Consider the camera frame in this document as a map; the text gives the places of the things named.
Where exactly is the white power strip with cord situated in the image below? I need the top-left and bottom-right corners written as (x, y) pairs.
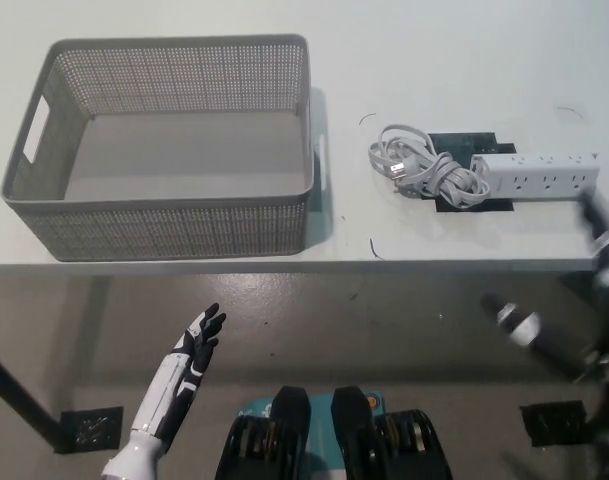
top-left (367, 123), bottom-right (601, 209)

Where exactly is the black table leg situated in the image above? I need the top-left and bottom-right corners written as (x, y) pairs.
top-left (0, 343), bottom-right (71, 454)

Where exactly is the black tape patch on table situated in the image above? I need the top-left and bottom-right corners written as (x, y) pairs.
top-left (426, 130), bottom-right (517, 214)

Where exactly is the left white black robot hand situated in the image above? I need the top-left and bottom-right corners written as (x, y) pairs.
top-left (128, 302), bottom-right (228, 445)

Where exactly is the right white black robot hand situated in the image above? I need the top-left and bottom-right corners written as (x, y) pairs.
top-left (480, 189), bottom-right (609, 391)

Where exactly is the grey perforated plastic basket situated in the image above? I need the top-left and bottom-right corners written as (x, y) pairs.
top-left (0, 33), bottom-right (329, 263)

